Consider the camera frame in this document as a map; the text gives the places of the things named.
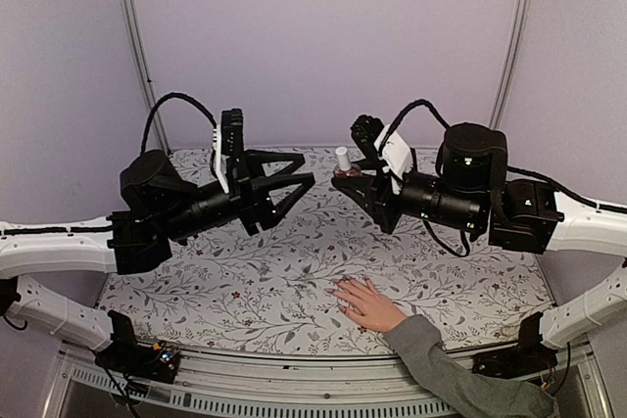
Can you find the right aluminium frame post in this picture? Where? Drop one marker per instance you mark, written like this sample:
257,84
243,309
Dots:
520,15

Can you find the aluminium frame post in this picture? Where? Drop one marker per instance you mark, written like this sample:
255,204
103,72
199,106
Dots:
520,15
137,49

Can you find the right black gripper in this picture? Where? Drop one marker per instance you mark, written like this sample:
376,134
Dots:
376,201

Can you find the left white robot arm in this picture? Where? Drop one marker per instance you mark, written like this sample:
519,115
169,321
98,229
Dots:
79,246

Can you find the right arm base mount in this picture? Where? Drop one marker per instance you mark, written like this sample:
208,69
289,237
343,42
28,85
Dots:
527,356

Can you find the white nail polish cap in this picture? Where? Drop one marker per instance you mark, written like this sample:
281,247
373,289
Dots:
343,159

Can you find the glitter nail polish bottle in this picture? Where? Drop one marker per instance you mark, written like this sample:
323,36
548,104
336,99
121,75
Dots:
353,171

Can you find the floral patterned table mat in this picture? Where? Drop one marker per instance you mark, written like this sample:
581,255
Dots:
270,293

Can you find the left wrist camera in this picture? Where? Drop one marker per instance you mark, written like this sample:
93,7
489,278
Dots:
227,147

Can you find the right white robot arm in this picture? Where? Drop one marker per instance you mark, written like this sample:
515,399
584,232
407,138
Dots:
588,226

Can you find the person's bare hand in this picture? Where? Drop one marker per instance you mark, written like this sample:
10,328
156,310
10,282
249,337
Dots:
366,306

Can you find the slotted metal front rail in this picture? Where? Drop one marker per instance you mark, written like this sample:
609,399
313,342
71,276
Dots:
223,383

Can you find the left aluminium frame post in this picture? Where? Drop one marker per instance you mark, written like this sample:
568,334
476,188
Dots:
137,49

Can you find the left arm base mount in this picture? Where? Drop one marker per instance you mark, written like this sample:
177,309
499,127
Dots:
158,362

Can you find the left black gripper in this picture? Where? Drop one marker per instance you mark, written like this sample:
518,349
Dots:
253,209

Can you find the grey sleeved forearm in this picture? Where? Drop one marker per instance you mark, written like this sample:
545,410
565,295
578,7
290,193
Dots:
417,342

